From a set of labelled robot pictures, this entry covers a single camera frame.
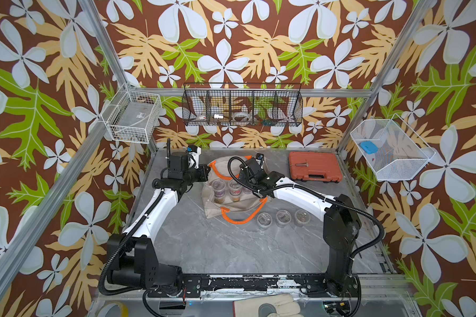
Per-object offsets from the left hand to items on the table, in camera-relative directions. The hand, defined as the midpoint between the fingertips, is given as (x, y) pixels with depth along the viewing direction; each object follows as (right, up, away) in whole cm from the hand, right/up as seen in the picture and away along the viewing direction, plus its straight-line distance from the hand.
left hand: (210, 165), depth 84 cm
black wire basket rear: (+19, +29, +7) cm, 35 cm away
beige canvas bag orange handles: (+6, -15, +10) cm, 19 cm away
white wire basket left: (-34, +21, +2) cm, 40 cm away
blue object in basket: (+71, +8, +3) cm, 71 cm away
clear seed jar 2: (+32, -24, +3) cm, 40 cm away
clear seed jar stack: (+15, -9, -20) cm, 26 cm away
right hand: (+16, -5, +7) cm, 18 cm away
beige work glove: (+29, -51, -13) cm, 60 cm away
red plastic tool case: (+56, 0, +28) cm, 63 cm away
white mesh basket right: (+78, +5, -6) cm, 78 cm away
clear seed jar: (+24, -25, +2) cm, 34 cm away
